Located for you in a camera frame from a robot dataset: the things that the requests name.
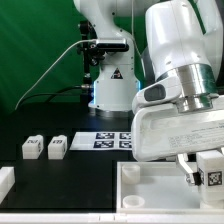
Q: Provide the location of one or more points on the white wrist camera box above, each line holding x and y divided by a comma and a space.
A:
166, 90

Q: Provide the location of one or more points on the white square tabletop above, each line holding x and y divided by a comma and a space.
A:
150, 187

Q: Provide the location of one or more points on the white left obstacle bar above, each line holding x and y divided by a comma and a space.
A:
7, 180

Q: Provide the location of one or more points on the white front obstacle bar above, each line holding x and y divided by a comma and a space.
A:
109, 219

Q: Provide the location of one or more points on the paper sheet with markers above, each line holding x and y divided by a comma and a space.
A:
101, 141

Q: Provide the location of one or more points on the white obstacle bar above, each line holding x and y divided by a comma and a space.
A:
7, 180
109, 219

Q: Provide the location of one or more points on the black camera stand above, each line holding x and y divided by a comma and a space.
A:
87, 49

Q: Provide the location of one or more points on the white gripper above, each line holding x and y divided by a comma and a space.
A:
160, 131

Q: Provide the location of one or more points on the silver mounted camera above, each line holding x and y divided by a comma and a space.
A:
112, 45

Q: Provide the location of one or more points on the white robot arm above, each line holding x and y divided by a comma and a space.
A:
181, 111

